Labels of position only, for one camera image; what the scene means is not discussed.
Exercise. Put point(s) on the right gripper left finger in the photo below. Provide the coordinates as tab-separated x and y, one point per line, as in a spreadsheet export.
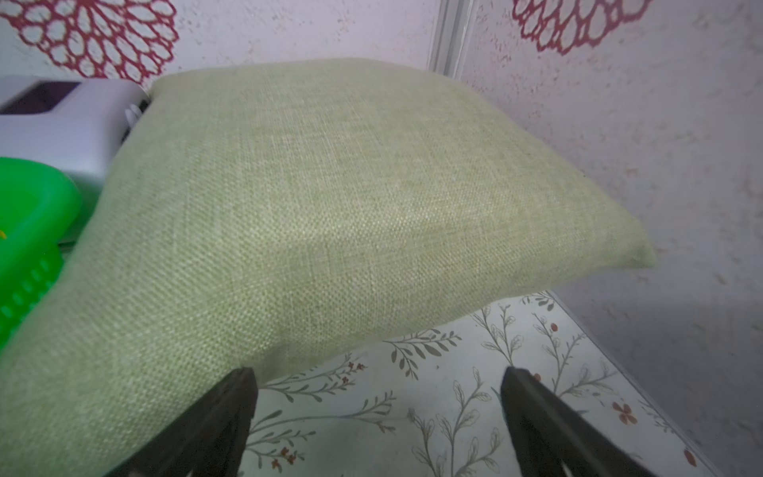
208	439

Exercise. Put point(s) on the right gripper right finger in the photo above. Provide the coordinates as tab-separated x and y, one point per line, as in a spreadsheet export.
551	439

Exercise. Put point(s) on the green plastic basket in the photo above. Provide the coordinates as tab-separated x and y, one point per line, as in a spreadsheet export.
39	203

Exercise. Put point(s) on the green pillow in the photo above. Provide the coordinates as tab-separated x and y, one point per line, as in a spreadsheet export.
274	216

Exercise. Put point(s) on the lavender tissue box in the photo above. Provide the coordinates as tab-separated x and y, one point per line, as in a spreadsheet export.
76	126

